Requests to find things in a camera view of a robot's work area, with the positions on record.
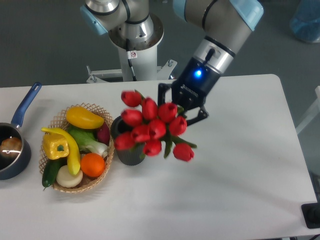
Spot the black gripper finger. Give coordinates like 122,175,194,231
183,104,209,126
157,83,172,105

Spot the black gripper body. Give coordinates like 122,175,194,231
171,58,221,111

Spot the red tulip bouquet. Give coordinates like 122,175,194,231
113,90,197,162

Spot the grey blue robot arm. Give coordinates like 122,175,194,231
80,0,264,125

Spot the dark grey ribbed vase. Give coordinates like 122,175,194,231
110,116,145,166

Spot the red radish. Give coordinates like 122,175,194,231
96,122,111,146

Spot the yellow mango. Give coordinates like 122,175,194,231
65,106,104,130

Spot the green bok choy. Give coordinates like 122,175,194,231
67,125,109,158

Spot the woven wicker basket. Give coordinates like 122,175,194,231
39,103,115,193

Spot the orange fruit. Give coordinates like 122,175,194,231
80,153,106,178

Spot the yellow banana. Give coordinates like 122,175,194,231
41,127,81,176

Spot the yellow bell pepper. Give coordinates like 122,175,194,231
42,133,69,160

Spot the blue plastic bag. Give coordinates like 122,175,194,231
289,0,320,43

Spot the white round onion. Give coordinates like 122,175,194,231
56,165,83,188

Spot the green cucumber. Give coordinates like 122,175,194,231
42,158,65,188

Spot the black device at table edge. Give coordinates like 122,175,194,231
301,202,320,229

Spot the blue saucepan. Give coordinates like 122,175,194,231
0,82,42,180

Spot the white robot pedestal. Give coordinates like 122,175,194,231
87,13,177,84

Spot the white frame at right edge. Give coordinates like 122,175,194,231
295,86,320,135

